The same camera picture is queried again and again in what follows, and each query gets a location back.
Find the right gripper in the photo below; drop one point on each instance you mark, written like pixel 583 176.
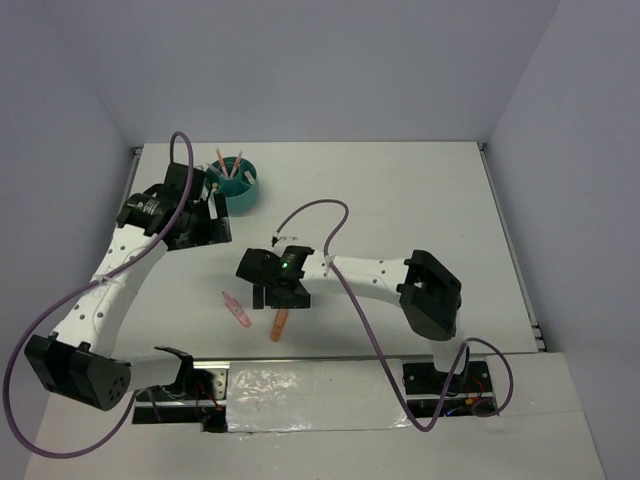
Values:
pixel 297 299

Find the pink stubby highlighter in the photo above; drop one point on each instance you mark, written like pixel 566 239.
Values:
pixel 236 310

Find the teal round organizer container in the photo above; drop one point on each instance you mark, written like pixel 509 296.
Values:
pixel 240 194

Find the red slim highlighter pen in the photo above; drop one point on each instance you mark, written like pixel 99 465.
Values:
pixel 237 164

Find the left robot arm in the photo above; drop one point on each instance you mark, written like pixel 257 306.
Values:
pixel 76 359

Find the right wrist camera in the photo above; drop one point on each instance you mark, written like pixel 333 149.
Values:
pixel 278 238

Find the silver foil sheet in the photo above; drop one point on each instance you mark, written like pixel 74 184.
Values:
pixel 298 396

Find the orange slim highlighter pen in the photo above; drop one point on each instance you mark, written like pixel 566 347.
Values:
pixel 221 163

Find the orange stubby highlighter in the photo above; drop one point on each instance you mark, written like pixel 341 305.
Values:
pixel 279 324

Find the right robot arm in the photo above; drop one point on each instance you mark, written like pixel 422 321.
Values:
pixel 428 294

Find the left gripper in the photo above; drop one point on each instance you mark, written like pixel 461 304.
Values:
pixel 216 231

